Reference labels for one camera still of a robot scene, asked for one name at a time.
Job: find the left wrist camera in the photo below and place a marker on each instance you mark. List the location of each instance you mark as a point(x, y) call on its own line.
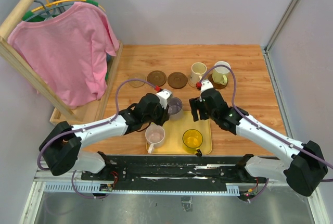
point(164, 96)

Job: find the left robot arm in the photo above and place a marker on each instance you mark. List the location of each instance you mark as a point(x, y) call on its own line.
point(62, 150)

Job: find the teal garment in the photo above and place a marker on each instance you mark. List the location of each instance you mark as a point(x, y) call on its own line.
point(109, 58)

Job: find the woven rattan coaster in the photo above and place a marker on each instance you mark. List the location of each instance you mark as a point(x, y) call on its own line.
point(192, 84)
point(137, 80)

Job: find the yellow plastic tray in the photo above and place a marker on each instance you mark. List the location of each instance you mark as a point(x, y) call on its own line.
point(174, 130)

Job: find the purple glass mug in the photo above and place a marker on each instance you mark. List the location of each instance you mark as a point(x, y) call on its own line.
point(175, 110)

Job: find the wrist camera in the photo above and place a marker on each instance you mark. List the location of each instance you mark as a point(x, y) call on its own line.
point(164, 96)
point(204, 85)

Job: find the brown ceramic coaster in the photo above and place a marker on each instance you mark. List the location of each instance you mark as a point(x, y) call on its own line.
point(157, 78)
point(217, 86)
point(177, 80)

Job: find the wooden clothes rack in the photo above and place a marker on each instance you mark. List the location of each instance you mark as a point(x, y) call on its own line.
point(92, 111)

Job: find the aluminium corner post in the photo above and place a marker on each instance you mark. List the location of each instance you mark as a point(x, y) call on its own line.
point(286, 15)

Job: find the yellow glass mug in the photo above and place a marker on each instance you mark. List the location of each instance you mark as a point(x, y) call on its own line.
point(192, 142)

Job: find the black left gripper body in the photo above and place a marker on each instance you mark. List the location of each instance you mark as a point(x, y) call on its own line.
point(158, 116)

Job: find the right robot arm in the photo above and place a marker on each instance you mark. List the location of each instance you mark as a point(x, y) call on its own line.
point(239, 122)

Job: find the cream ceramic mug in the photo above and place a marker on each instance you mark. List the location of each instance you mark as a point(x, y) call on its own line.
point(197, 71)

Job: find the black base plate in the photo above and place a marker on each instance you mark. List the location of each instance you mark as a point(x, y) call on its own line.
point(176, 182)

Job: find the pink ceramic mug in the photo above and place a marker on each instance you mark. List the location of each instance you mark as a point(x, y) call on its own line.
point(155, 136)

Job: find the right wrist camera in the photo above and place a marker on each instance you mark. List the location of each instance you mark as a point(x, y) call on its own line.
point(204, 85)

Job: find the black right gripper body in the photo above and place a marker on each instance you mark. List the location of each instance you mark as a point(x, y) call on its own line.
point(210, 114)

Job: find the pink t-shirt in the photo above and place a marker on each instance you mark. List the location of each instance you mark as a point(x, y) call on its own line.
point(69, 52)

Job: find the grey-blue clothes hanger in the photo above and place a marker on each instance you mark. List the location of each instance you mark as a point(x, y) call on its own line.
point(45, 13)

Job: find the white green-handled mug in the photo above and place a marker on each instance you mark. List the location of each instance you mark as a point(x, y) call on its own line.
point(221, 73)

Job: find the grey slotted cable duct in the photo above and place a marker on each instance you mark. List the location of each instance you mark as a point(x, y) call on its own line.
point(102, 188)

